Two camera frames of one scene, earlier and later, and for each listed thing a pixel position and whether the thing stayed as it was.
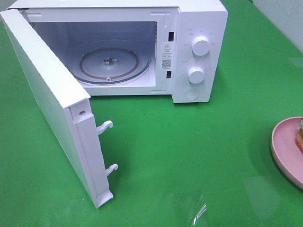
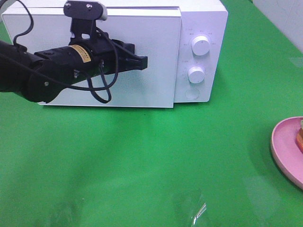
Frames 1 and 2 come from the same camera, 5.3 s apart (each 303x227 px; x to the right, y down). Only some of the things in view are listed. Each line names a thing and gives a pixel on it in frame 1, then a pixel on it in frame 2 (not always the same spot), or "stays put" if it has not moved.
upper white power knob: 200,45 stays put
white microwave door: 66,107 -> 155,34
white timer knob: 196,74 stays put
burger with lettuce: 299,138 stays put
